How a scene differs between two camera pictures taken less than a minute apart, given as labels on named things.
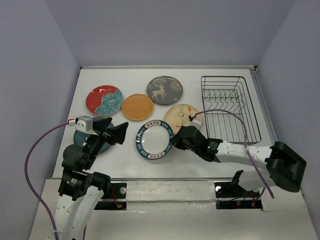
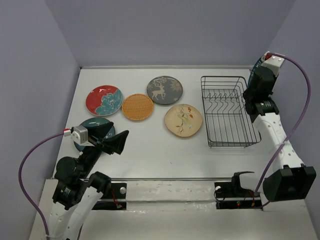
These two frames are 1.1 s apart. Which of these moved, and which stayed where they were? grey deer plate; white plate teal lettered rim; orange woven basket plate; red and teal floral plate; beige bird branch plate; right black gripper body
Moved: right black gripper body; white plate teal lettered rim
Stayed: beige bird branch plate; orange woven basket plate; red and teal floral plate; grey deer plate
